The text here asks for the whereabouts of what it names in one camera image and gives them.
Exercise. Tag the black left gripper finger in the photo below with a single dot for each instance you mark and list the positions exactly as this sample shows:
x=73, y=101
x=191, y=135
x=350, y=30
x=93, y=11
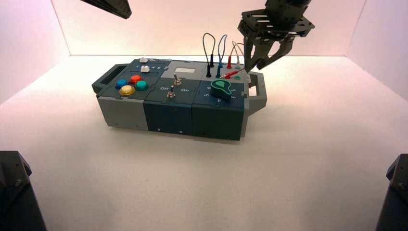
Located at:
x=122, y=6
x=108, y=8

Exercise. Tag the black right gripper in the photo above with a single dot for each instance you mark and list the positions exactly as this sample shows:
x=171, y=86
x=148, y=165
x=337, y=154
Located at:
x=277, y=25

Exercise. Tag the white slider knob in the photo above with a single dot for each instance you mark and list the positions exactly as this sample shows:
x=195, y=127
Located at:
x=143, y=60
x=145, y=69

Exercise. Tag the green pointer rotary knob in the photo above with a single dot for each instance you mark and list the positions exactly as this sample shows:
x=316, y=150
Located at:
x=220, y=90

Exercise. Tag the red round push button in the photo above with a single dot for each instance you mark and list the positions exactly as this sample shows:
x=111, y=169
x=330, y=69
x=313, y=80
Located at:
x=136, y=79

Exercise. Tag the blue round push button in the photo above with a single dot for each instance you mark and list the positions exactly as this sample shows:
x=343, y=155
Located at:
x=121, y=84

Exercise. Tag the green round push button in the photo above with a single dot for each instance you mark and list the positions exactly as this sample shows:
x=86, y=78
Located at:
x=141, y=85

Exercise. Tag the yellow round push button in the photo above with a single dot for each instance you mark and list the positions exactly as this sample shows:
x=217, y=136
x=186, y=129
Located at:
x=127, y=90

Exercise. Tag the teal and grey task box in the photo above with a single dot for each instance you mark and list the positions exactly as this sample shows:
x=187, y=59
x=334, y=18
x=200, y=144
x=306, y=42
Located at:
x=165, y=114

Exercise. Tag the silver metal toggle switch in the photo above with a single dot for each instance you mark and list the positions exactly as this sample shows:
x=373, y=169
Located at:
x=171, y=93
x=177, y=81

